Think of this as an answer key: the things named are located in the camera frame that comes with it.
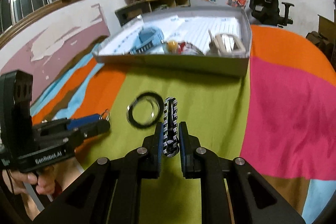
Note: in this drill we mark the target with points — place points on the grey shallow cardboard tray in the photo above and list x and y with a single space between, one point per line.
186 40

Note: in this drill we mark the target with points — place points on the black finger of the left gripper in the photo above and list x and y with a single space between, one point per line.
93 129

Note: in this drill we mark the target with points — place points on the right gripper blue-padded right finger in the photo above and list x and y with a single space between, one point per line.
232 191

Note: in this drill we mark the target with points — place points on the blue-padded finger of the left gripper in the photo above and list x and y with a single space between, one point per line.
74 123

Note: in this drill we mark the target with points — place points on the wooden desk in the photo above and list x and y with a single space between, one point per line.
135 9

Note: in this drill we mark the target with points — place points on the brown bag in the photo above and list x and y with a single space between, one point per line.
322 43

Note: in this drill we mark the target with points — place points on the colourful striped blanket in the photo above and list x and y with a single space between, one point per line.
280 117

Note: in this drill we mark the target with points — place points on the black office chair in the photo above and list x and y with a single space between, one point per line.
267 12

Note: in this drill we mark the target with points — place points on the small silver bangle rings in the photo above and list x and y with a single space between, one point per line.
105 115

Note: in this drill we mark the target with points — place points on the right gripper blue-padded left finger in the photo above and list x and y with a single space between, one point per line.
109 191

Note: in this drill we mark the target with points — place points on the light blue watch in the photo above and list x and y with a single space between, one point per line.
148 38

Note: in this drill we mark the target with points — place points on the left hand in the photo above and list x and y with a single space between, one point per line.
44 183

